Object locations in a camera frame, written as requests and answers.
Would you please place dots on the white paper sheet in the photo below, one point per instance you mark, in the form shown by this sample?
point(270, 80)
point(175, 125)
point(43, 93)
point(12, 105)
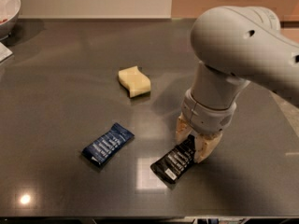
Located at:
point(4, 52)

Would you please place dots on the blue rxbar wrapper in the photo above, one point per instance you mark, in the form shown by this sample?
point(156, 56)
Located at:
point(107, 145)

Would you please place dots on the black rxbar chocolate wrapper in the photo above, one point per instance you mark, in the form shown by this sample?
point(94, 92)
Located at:
point(175, 162)

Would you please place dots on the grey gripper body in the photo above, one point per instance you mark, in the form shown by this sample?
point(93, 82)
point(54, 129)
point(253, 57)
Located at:
point(206, 116)

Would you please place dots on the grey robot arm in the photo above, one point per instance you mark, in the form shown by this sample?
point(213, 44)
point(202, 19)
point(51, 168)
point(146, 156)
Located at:
point(235, 46)

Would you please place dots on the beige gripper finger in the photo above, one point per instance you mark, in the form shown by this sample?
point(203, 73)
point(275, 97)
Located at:
point(183, 129)
point(205, 144)

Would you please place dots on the white bowl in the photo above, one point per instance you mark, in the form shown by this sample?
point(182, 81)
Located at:
point(9, 13)

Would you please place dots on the yellow sponge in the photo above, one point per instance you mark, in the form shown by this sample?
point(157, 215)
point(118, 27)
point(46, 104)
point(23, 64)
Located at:
point(134, 81)

